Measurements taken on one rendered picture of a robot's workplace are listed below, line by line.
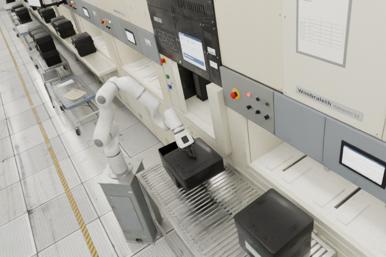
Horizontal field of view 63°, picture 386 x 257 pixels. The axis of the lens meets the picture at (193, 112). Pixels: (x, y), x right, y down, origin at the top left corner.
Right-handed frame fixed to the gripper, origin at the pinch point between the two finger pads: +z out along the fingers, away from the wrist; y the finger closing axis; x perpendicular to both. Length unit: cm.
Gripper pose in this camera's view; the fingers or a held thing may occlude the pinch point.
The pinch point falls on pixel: (190, 153)
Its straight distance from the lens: 203.1
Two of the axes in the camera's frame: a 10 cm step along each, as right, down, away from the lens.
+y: 8.4, -4.1, 3.5
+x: -2.5, 2.9, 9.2
